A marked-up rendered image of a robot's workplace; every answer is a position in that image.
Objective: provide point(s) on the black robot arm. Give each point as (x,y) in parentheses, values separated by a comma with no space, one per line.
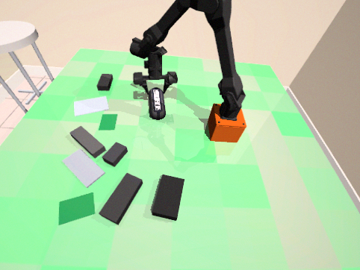
(218,15)

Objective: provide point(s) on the white flat rectangular sheet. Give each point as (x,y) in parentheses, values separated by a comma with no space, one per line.
(91,105)

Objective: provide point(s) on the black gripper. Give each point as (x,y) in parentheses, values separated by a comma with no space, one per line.
(155,73)

